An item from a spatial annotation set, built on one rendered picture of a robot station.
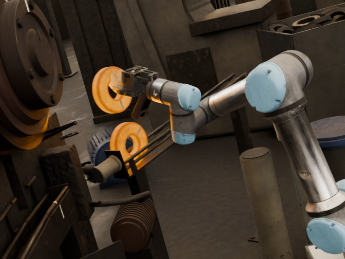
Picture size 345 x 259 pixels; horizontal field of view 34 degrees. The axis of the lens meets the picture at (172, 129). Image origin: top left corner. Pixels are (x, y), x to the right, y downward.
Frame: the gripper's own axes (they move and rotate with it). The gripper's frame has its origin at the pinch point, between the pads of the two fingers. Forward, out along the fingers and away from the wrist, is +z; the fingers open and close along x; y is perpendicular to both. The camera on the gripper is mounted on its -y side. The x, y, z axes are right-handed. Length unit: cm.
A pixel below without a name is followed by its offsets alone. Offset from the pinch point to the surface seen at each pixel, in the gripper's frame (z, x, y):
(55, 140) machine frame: 10.9, 18.1, -16.7
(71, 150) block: -6.7, 26.0, -12.2
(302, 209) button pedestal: -50, -46, -55
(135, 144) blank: -6.2, -3.1, -22.0
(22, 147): -21, 52, 3
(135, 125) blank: -6.2, -3.6, -15.0
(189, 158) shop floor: 86, -152, -118
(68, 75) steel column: 629, -499, -258
